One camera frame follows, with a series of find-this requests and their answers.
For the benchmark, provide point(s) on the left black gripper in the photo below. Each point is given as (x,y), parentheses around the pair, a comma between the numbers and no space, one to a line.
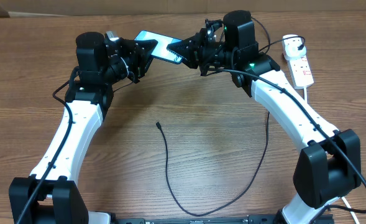
(138,55)

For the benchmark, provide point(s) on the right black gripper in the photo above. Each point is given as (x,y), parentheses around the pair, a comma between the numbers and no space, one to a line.
(191,52)

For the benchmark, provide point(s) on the smartphone with teal screen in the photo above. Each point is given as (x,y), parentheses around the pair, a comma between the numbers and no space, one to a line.
(160,51)

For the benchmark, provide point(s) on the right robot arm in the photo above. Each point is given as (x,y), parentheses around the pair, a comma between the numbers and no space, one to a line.
(328,167)

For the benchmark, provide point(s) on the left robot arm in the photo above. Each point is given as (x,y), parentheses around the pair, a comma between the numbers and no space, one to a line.
(50,193)

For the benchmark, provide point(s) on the white charger adapter plug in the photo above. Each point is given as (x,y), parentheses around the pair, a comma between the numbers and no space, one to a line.
(293,47)

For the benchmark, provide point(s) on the white power strip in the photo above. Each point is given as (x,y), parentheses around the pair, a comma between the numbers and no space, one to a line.
(300,72)

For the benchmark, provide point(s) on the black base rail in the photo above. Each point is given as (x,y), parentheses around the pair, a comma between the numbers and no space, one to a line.
(201,220)

